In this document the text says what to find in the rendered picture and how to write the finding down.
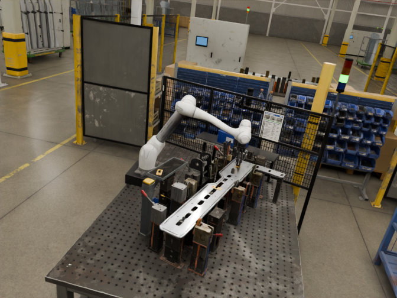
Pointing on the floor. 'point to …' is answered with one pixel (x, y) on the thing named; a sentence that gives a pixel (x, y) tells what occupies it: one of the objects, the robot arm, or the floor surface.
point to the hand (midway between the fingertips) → (238, 162)
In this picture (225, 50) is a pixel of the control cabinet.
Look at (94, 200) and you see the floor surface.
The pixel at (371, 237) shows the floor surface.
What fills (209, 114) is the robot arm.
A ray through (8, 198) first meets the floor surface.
